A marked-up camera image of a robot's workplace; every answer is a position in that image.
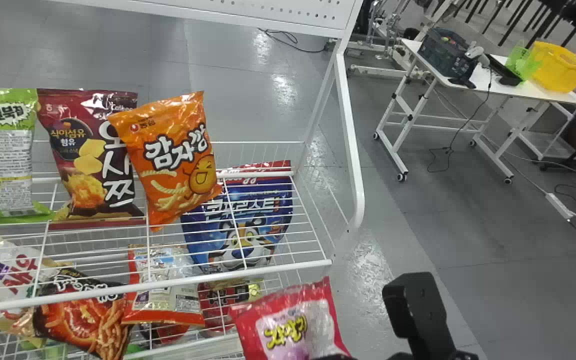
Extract pink snack packet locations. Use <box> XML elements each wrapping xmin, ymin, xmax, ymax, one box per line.
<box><xmin>228</xmin><ymin>276</ymin><xmax>353</xmax><ymax>360</ymax></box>

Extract orange and silver snack packet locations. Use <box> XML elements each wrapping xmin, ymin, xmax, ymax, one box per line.
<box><xmin>122</xmin><ymin>244</ymin><xmax>207</xmax><ymax>327</ymax></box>

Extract maroon snack packet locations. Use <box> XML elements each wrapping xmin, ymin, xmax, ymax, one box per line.
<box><xmin>36</xmin><ymin>88</ymin><xmax>147</xmax><ymax>224</ymax></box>

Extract hand scanner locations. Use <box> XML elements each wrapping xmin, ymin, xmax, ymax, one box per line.
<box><xmin>465</xmin><ymin>45</ymin><xmax>492</xmax><ymax>69</ymax></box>

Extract black and red snack packet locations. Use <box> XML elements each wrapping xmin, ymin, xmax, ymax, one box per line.
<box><xmin>32</xmin><ymin>268</ymin><xmax>133</xmax><ymax>360</ymax></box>

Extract green basket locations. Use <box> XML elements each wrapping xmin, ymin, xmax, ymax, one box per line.
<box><xmin>505</xmin><ymin>39</ymin><xmax>543</xmax><ymax>81</ymax></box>

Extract green snack packet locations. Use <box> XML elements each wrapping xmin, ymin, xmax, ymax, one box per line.
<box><xmin>0</xmin><ymin>88</ymin><xmax>52</xmax><ymax>221</ymax></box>

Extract yellow basket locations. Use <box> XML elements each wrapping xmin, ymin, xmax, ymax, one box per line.
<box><xmin>530</xmin><ymin>40</ymin><xmax>576</xmax><ymax>94</ymax></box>

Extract blue cereal bag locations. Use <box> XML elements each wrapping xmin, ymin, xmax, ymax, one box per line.
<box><xmin>180</xmin><ymin>160</ymin><xmax>294</xmax><ymax>275</ymax></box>

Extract dark blue crate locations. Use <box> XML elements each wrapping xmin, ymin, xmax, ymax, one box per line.
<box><xmin>417</xmin><ymin>28</ymin><xmax>479</xmax><ymax>80</ymax></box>

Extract white side table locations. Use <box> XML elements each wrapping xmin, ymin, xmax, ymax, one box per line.
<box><xmin>373</xmin><ymin>38</ymin><xmax>576</xmax><ymax>185</ymax></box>

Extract white power strip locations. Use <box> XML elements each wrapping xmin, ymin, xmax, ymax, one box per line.
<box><xmin>545</xmin><ymin>192</ymin><xmax>575</xmax><ymax>221</ymax></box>

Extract white wire rack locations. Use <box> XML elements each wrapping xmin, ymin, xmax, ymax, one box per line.
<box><xmin>0</xmin><ymin>0</ymin><xmax>366</xmax><ymax>360</ymax></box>

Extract black cable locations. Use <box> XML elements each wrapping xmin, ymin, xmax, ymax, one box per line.
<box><xmin>257</xmin><ymin>28</ymin><xmax>330</xmax><ymax>54</ymax></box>
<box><xmin>426</xmin><ymin>70</ymin><xmax>493</xmax><ymax>174</ymax></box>

